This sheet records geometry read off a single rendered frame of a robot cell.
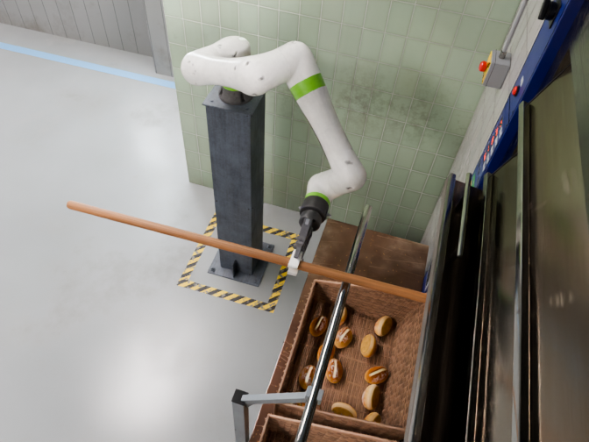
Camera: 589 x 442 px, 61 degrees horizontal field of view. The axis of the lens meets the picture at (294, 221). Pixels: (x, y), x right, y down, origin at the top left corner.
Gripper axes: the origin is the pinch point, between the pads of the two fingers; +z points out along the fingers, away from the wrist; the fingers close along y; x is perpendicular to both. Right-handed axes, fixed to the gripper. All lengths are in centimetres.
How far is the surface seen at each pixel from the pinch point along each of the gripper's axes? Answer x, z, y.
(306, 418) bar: -16.5, 44.8, 1.6
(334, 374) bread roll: -22, 7, 55
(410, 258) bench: -43, -63, 62
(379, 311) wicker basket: -34, -26, 56
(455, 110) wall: -46, -122, 16
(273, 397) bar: -5.8, 37.8, 14.0
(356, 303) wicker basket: -23, -26, 55
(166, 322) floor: 72, -21, 120
